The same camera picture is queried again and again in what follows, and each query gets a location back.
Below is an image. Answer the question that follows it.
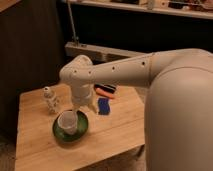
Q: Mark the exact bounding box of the white ceramic cup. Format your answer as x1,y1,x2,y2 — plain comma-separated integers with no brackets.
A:
57,111,78,135

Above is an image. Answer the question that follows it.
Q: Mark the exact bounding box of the green plate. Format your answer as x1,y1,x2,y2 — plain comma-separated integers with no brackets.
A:
52,110,89,143

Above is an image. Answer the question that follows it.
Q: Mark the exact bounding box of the white patterned bottle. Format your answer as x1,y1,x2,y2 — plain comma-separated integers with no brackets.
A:
43,87,59,113

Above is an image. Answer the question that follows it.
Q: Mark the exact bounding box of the black striped object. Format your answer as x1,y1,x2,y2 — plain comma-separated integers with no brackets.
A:
94,84,117,94

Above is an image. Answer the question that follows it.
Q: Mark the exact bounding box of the wooden table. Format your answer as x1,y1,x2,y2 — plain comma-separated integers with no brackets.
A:
15,86,144,171

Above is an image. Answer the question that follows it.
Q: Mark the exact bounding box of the metal pole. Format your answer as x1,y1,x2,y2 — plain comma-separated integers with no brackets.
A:
67,0,79,46

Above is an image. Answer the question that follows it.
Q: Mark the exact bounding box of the grey metal shelf beam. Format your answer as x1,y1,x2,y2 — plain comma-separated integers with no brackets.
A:
65,42,142,62

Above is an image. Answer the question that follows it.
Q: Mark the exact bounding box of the orange pepper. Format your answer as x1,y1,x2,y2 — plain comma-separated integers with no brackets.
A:
95,88,115,99

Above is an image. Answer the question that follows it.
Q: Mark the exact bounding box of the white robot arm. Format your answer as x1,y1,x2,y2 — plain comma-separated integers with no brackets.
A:
60,49,213,171

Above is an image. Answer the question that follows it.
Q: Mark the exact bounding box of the blue sponge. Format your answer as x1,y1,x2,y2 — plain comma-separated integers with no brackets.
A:
98,98,110,115

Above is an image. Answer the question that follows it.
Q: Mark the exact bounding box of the upper wooden shelf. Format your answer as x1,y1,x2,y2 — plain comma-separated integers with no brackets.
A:
61,0,213,20

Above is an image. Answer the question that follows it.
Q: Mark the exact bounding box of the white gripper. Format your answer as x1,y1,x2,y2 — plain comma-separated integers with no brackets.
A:
71,85,97,114

